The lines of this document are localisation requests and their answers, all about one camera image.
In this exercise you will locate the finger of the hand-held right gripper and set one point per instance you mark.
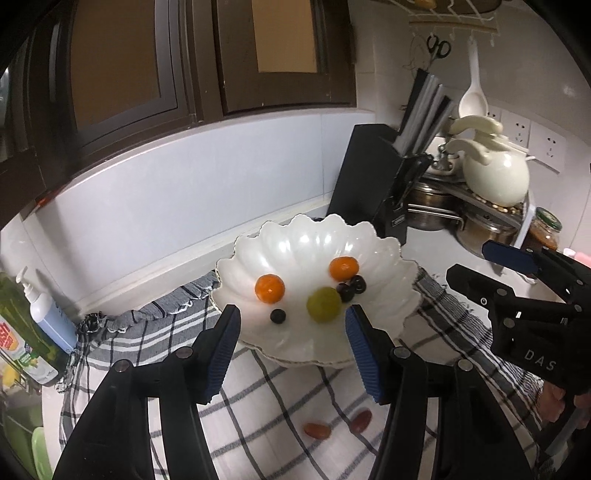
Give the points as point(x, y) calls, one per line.
point(480, 288)
point(508, 256)

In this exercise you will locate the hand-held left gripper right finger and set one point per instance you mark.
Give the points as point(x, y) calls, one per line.
point(364, 355)

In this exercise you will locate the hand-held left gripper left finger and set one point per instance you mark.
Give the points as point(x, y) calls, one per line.
point(221, 350)

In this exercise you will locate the green plum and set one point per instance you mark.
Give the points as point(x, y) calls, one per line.
point(324, 303)

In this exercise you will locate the dark plum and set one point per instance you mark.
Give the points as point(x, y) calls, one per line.
point(358, 284)

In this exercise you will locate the orange mandarin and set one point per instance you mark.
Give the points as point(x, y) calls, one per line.
point(344, 268)
point(270, 288)

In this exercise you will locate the white scalloped bowl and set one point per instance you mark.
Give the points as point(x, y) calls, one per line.
point(295, 249)

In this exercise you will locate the person's right hand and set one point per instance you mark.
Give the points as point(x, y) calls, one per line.
point(551, 404)

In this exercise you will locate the steel cooking pot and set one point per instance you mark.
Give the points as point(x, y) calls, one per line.
point(485, 230)
point(429, 207)

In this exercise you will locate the steel pots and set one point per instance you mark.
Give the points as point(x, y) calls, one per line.
point(528, 221)

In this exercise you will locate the glass jar of sauce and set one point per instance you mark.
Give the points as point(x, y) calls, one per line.
point(547, 233)

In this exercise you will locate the red jujube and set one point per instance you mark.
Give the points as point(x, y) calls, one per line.
point(316, 429)
point(360, 421)

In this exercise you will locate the cream ceramic pot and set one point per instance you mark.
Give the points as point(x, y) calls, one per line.
point(496, 177)

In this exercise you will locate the black and white checkered cloth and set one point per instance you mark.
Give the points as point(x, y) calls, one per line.
point(286, 415)

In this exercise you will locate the black knife block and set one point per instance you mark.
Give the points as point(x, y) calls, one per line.
point(364, 175)

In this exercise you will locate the white ladle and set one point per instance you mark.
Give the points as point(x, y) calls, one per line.
point(472, 94)

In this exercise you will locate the blue pump bottle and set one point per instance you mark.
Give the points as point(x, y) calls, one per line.
point(48, 318)

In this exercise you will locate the green dish soap bottle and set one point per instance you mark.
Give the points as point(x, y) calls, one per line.
point(18, 337)

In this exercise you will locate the green plastic board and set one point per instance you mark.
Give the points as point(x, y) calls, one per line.
point(41, 454)

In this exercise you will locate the yellow sponge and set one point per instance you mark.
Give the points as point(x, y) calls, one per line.
point(9, 378)

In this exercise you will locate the hanging black scissors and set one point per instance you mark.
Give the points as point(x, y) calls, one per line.
point(438, 46)

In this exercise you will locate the brown panel cabinet door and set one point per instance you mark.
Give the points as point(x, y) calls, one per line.
point(286, 37)
point(115, 60)

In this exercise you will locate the white wall outlet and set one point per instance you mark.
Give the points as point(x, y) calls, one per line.
point(493, 113)
point(519, 127)
point(549, 147)

